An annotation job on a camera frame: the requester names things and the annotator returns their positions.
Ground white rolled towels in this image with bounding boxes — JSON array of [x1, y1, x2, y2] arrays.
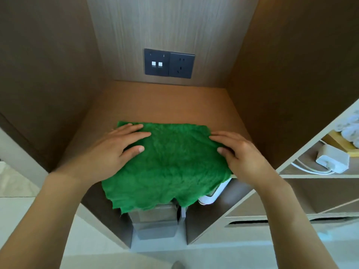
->
[[333, 114, 359, 149]]

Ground dark wall power socket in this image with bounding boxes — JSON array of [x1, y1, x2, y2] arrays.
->
[[169, 52, 196, 79]]

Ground green fuzzy cloth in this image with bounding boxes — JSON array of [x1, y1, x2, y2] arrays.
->
[[102, 121, 233, 214]]

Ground beige shelf unit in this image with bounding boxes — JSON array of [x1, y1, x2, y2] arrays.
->
[[185, 99, 359, 246]]

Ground white plastic container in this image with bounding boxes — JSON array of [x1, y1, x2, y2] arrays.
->
[[198, 177, 232, 205]]

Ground beige drawer with slot handle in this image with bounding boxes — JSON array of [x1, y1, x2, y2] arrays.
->
[[224, 206, 359, 229]]

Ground white power adapter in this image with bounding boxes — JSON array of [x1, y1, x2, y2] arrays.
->
[[316, 144, 350, 174]]

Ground yellow box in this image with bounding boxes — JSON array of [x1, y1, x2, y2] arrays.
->
[[326, 130, 359, 157]]

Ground person's left hand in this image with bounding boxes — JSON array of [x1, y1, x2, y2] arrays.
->
[[53, 123, 152, 191]]

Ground white adapter cable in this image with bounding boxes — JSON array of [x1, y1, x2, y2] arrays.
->
[[290, 139, 336, 175]]

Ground grey trash bin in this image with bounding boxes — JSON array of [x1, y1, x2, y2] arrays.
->
[[128, 201, 182, 240]]

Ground person's right hand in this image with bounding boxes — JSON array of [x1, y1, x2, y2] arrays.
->
[[209, 131, 277, 191]]

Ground person's right forearm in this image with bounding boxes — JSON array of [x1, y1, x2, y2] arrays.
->
[[238, 171, 342, 269]]

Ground dark wall switch panel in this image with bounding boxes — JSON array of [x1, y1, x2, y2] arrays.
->
[[144, 48, 171, 77]]

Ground person's left forearm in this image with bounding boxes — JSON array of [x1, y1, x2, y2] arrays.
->
[[0, 171, 94, 269]]

